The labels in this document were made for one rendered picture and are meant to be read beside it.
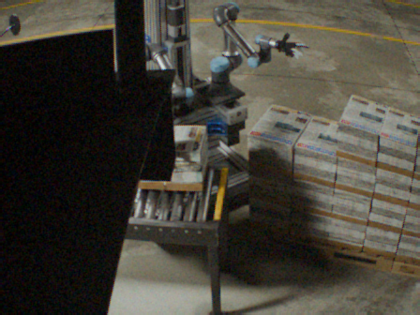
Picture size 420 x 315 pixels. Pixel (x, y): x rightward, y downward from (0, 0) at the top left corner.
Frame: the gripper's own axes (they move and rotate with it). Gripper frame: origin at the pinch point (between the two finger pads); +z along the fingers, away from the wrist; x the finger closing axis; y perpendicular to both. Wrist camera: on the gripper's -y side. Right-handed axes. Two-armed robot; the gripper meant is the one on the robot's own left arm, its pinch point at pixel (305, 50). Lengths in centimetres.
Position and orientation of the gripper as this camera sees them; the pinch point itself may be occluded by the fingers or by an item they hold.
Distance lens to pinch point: 417.3
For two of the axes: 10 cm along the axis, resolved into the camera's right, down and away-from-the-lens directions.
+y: 1.1, 7.4, 6.6
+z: 8.4, 2.8, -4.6
